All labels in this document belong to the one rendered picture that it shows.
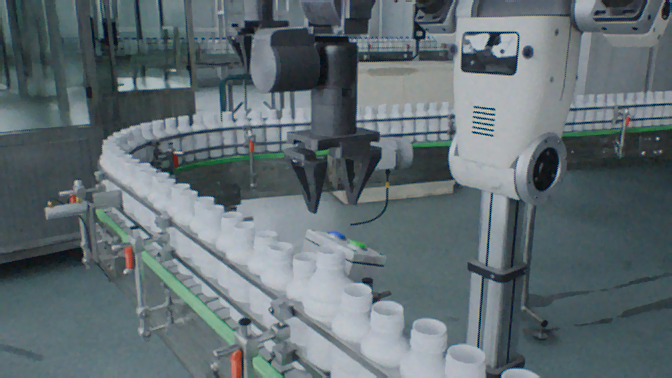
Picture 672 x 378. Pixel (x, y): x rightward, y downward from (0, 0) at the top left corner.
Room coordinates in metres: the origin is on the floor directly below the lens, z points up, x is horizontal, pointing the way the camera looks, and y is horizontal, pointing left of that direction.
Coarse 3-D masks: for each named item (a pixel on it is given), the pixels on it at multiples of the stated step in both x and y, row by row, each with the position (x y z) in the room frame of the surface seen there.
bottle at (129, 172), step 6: (126, 162) 1.32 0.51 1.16; (132, 162) 1.32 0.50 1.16; (138, 162) 1.33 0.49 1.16; (126, 168) 1.32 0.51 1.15; (132, 168) 1.32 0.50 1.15; (126, 174) 1.32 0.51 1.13; (132, 174) 1.31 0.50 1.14; (120, 180) 1.32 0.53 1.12; (126, 180) 1.31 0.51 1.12; (132, 180) 1.31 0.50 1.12; (126, 186) 1.30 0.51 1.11; (126, 198) 1.30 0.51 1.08; (132, 198) 1.30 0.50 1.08; (126, 204) 1.31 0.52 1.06; (132, 204) 1.30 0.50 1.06; (126, 210) 1.31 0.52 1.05; (132, 210) 1.30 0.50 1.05; (132, 216) 1.30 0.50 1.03; (126, 222) 1.31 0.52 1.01
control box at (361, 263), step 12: (312, 240) 0.94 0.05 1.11; (324, 240) 0.92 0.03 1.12; (336, 240) 0.92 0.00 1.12; (348, 240) 0.96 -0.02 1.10; (348, 252) 0.86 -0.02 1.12; (360, 252) 0.87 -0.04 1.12; (372, 252) 0.90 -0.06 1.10; (348, 264) 0.85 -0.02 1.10; (360, 264) 0.86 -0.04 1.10; (372, 264) 0.88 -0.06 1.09; (348, 276) 0.85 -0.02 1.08; (360, 276) 0.86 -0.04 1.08; (372, 276) 0.88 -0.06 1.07
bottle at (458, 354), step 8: (464, 344) 0.51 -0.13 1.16; (448, 352) 0.49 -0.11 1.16; (456, 352) 0.50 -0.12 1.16; (464, 352) 0.50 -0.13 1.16; (472, 352) 0.50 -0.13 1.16; (480, 352) 0.49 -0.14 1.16; (448, 360) 0.49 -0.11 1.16; (456, 360) 0.50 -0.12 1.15; (464, 360) 0.50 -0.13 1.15; (472, 360) 0.50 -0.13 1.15; (480, 360) 0.49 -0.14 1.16; (448, 368) 0.49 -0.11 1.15; (456, 368) 0.48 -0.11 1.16; (464, 368) 0.47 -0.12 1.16; (472, 368) 0.47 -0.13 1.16; (480, 368) 0.48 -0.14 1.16; (448, 376) 0.48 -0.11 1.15; (456, 376) 0.47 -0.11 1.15; (464, 376) 0.47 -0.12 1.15; (472, 376) 0.47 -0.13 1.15; (480, 376) 0.48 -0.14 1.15
